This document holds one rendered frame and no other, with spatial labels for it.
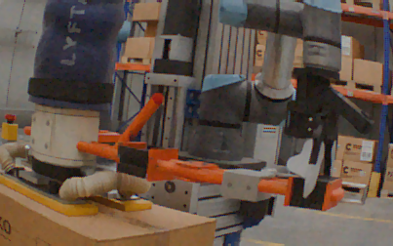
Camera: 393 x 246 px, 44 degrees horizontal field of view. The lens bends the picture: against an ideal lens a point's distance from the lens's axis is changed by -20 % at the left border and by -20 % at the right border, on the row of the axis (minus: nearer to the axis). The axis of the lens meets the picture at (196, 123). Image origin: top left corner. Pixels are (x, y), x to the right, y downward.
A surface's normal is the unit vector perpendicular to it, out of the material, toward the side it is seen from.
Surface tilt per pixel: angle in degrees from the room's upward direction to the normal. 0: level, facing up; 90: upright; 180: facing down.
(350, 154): 93
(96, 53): 75
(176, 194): 90
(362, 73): 91
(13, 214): 90
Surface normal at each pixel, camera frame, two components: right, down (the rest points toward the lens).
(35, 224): -0.54, -0.02
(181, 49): 0.82, 0.12
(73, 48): 0.33, -0.21
